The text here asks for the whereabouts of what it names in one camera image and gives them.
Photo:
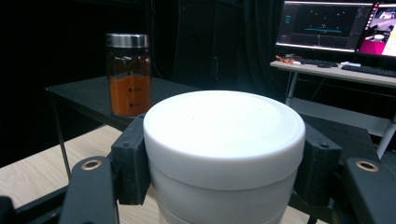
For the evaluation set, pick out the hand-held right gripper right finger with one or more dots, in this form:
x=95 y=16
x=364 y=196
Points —
x=317 y=174

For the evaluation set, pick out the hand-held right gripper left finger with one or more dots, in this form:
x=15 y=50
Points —
x=130 y=161

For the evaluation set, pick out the black raised shelf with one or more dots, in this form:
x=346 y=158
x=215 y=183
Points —
x=93 y=96

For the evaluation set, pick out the orange spice jar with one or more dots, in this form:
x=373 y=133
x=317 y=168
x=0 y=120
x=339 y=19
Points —
x=129 y=81

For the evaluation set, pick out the jar with white lid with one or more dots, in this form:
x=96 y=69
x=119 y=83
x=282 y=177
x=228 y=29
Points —
x=224 y=146

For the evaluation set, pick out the grey metal desk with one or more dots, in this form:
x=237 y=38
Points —
x=342 y=116

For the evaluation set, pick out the black keyboard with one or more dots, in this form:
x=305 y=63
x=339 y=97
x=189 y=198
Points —
x=370 y=70
x=317 y=62

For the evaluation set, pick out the small white device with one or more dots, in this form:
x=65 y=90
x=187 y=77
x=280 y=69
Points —
x=351 y=64

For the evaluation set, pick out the wide computer monitor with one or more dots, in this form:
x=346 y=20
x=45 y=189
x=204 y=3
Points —
x=322 y=26

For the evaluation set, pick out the black curtain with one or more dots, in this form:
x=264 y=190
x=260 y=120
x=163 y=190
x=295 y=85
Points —
x=236 y=46

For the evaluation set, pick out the monitor with pink picture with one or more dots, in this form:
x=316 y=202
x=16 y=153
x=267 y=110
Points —
x=378 y=34

